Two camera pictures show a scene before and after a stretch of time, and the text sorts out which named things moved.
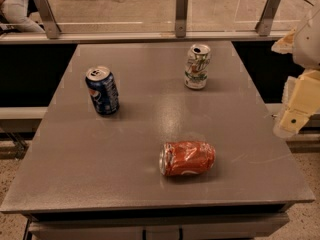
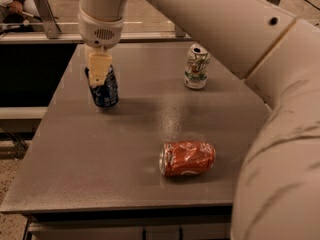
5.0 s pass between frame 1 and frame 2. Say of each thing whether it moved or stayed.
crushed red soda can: stayed
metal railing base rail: stayed
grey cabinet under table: stayed
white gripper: moved
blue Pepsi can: moved
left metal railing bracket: stayed
